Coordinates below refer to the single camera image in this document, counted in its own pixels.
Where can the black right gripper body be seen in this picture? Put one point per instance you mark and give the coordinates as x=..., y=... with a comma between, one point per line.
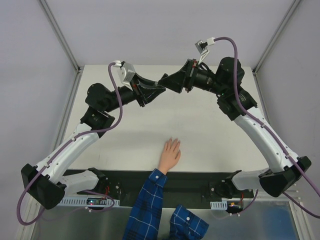
x=190, y=76

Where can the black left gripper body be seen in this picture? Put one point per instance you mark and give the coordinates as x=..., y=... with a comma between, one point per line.
x=138, y=92

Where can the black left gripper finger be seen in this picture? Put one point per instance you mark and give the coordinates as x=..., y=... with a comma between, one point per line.
x=149, y=94
x=145, y=83

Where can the blue plaid sleeve forearm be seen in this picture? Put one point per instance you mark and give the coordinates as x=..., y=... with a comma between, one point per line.
x=144, y=219

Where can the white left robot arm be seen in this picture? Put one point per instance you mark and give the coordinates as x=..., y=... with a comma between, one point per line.
x=46, y=181

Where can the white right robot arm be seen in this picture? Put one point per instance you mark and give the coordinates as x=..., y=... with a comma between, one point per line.
x=285, y=167

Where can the person's left hand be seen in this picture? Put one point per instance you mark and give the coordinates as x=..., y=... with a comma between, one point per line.
x=170, y=155

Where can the blue plaid shirt part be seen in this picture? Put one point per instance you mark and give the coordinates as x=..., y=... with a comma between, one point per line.
x=184, y=225

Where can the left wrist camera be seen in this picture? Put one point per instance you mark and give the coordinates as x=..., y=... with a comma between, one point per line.
x=126, y=72

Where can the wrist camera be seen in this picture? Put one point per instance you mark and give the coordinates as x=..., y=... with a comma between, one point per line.
x=126, y=72
x=202, y=47

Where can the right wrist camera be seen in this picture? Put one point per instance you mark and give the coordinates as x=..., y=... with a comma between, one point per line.
x=202, y=47

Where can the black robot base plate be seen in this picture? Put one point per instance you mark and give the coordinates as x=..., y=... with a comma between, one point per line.
x=193, y=190

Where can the right aluminium frame post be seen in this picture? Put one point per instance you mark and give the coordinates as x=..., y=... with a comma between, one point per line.
x=295, y=4

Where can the aluminium frame post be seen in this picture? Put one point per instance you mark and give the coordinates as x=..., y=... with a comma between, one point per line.
x=59, y=34
x=295, y=4

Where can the left aluminium frame post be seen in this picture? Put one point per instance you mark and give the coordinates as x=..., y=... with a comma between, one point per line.
x=59, y=34

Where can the right white cable duct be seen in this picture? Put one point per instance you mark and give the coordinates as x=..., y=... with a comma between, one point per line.
x=219, y=205

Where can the white cable duct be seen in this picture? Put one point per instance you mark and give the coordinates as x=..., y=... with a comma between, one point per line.
x=84, y=201
x=219, y=205

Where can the left white cable duct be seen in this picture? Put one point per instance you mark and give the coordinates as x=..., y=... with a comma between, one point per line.
x=84, y=201

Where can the aluminium front rail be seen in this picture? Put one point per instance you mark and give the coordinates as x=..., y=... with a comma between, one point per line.
x=292, y=191

